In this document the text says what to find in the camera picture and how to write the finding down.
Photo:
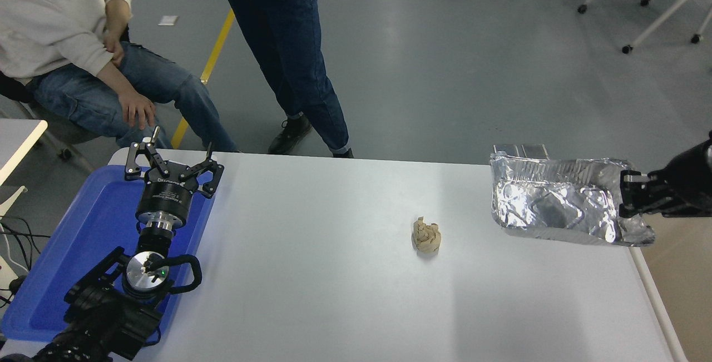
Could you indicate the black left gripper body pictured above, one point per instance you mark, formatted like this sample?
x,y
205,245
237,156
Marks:
x,y
167,195

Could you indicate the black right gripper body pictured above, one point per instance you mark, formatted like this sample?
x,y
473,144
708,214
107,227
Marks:
x,y
690,184

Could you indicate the silver foil tray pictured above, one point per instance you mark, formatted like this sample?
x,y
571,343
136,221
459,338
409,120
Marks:
x,y
556,206

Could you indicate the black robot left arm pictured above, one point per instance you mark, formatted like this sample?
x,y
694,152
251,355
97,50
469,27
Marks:
x,y
100,317

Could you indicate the seated person's left forearm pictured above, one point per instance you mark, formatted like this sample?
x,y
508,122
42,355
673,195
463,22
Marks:
x,y
118,17

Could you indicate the seated person's right forearm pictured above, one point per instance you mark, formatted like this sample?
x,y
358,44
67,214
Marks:
x,y
114,78

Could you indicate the metal floor plate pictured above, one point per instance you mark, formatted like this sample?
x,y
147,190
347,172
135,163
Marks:
x,y
506,148
535,149

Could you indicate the seated person's right hand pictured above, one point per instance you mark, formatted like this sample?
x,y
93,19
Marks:
x,y
139,109

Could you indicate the seated person's left hand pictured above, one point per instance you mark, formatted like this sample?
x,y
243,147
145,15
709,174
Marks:
x,y
114,45

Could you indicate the blue plastic tray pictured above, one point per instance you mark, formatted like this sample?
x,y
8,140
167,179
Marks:
x,y
94,223

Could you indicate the large pale bin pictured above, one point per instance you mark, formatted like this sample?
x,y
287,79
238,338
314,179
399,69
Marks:
x,y
684,295

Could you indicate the white paper scrap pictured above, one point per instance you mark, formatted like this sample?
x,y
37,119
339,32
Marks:
x,y
168,20

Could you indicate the white side table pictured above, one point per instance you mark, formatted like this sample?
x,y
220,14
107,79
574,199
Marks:
x,y
16,139

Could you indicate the black office chair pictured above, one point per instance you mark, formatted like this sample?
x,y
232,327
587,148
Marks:
x,y
11,89

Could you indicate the standing person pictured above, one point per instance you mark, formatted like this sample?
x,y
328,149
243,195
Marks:
x,y
283,34

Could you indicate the seated person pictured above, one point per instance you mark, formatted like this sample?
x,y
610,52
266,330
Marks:
x,y
44,17

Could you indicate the white power strip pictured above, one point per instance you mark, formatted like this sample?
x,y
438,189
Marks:
x,y
4,273

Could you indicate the crumpled tan paper ball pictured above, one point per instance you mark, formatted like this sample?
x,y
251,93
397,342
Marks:
x,y
427,237

